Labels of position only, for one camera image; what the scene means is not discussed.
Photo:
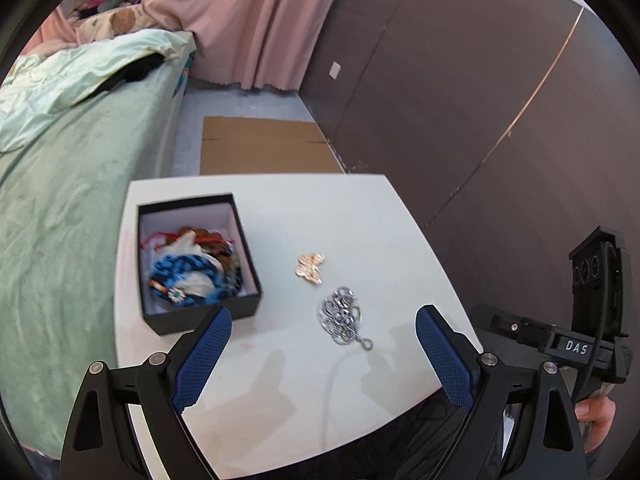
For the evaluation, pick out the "white side table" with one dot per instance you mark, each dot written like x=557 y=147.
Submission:
x=300 y=375

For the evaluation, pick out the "pink curtain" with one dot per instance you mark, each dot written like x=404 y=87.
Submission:
x=52 y=35
x=250 y=20

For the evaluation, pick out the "flat brown cardboard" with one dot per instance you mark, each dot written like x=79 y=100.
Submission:
x=265 y=145

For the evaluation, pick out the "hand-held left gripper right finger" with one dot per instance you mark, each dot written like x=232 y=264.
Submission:
x=445 y=360

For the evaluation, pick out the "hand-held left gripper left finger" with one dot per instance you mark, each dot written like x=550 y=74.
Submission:
x=202 y=360

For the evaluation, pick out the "white wall socket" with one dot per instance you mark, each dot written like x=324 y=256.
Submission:
x=335 y=70

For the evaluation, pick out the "pile of plush toys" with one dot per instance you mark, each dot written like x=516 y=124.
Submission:
x=107 y=0

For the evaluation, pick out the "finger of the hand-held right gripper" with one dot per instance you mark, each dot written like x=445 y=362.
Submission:
x=505 y=327

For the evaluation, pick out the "pale green blanket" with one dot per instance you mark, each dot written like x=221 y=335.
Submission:
x=65 y=75

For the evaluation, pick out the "black cloth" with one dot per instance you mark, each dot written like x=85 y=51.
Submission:
x=137 y=71

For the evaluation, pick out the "bed with green sheet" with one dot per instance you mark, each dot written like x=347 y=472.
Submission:
x=65 y=220

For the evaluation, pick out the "person's right hand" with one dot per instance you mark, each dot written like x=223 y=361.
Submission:
x=597 y=415

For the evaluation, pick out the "gold butterfly brooch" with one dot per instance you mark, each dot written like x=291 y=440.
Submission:
x=311 y=267

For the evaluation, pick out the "black jewelry box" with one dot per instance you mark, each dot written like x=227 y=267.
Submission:
x=200 y=317

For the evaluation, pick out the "bear print pillow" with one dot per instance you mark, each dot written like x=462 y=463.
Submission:
x=120 y=20

